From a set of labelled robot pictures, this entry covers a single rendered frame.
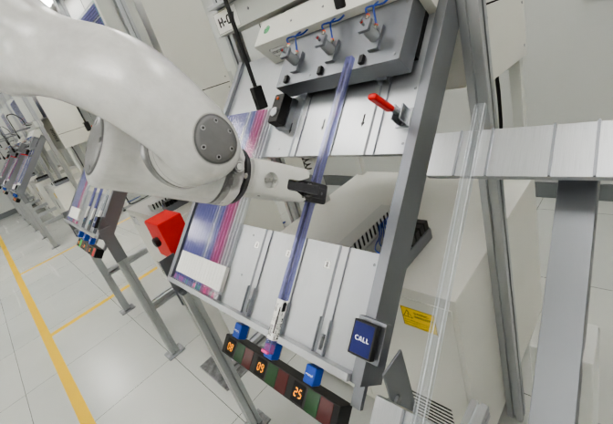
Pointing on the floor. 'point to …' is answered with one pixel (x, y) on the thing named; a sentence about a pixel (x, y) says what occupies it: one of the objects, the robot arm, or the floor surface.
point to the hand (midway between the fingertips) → (311, 192)
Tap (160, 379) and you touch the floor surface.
